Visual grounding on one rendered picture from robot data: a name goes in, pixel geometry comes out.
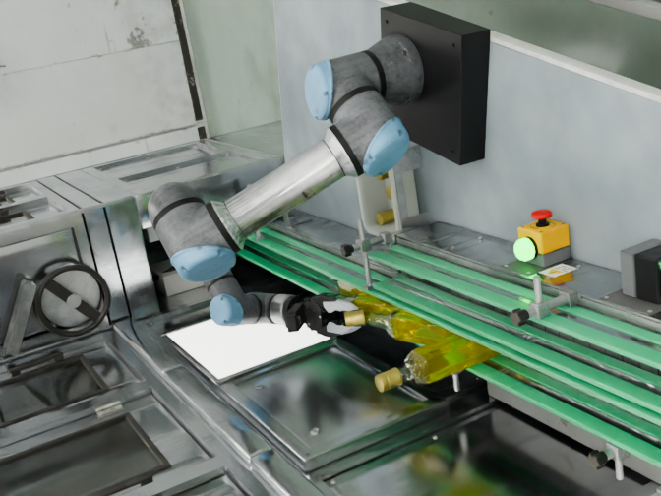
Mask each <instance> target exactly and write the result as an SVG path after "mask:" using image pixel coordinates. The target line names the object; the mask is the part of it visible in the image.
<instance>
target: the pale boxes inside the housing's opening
mask: <svg viewBox="0 0 661 496"><path fill-rule="evenodd" d="M142 233H143V237H144V239H145V240H146V241H148V242H154V241H157V240H159V238H158V236H157V234H156V232H155V230H154V229H153V227H151V228H148V229H144V230H142ZM171 267H172V265H171V263H170V259H168V260H165V261H162V262H158V263H155V264H152V265H150V270H151V274H152V276H153V277H154V276H156V275H158V276H159V280H157V281H154V282H153V283H154V287H155V288H156V289H157V290H159V291H160V292H161V293H163V294H164V295H165V296H167V297H169V296H172V295H175V294H178V293H181V292H184V291H188V290H191V289H194V288H197V287H200V286H203V285H204V284H203V282H200V281H199V282H191V281H187V280H184V279H182V278H181V277H180V276H179V274H178V272H177V271H176V270H175V271H171V272H167V273H163V272H164V271H166V270H168V269H169V268H171Z"/></svg>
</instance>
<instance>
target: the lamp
mask: <svg viewBox="0 0 661 496"><path fill-rule="evenodd" d="M513 249H514V253H515V256H516V257H517V258H518V259H519V260H521V261H528V260H532V259H535V258H536V257H537V255H538V247H537V244H536V242H535V241H534V239H533V238H531V237H529V236H526V237H523V238H521V239H519V240H517V241H516V242H515V244H514V247H513Z"/></svg>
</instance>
